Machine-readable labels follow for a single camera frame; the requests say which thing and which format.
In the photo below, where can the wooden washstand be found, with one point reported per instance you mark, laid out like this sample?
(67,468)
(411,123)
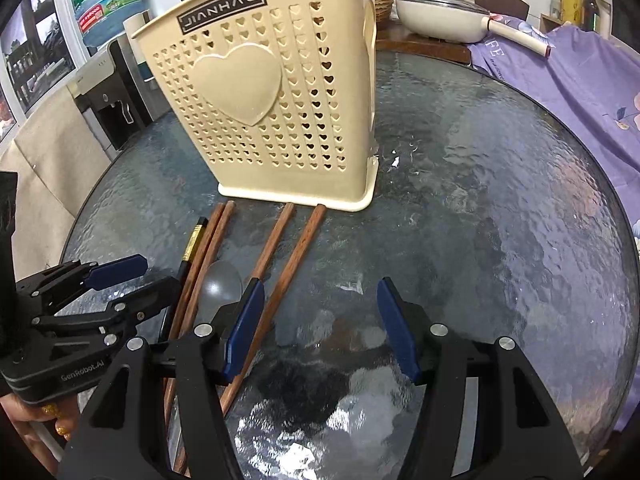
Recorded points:
(425,47)

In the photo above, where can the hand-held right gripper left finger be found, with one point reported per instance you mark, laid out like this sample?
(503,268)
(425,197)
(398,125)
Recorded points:
(245,330)

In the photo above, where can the cream plastic utensil holder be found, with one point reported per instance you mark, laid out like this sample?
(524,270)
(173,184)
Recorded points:
(300,110)

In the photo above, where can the blue water bottle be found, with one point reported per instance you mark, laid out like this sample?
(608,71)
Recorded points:
(105,5)

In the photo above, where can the purple floral cloth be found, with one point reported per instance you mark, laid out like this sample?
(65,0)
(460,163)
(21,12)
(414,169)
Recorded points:
(575,85)

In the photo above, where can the white water dispenser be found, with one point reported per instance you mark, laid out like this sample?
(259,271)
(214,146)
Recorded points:
(100,105)

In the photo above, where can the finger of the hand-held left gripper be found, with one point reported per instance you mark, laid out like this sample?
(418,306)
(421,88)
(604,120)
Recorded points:
(145,295)
(117,270)

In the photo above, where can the person's left hand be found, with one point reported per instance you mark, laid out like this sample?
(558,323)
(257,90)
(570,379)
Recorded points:
(30,417)

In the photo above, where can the woven pattern wash basin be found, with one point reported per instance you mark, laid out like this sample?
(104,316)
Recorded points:
(384,6)

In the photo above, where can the white pot with glass lid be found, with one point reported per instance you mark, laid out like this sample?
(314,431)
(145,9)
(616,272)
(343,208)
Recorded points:
(435,25)

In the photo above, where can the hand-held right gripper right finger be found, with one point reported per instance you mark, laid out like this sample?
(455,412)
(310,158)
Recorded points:
(395,330)

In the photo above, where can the black chopstick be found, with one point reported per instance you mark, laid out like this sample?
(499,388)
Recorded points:
(192,245)

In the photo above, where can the sliding glass window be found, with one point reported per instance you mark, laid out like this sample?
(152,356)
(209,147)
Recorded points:
(40,50)

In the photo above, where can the beige cloth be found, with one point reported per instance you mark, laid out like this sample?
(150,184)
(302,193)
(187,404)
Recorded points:
(45,170)

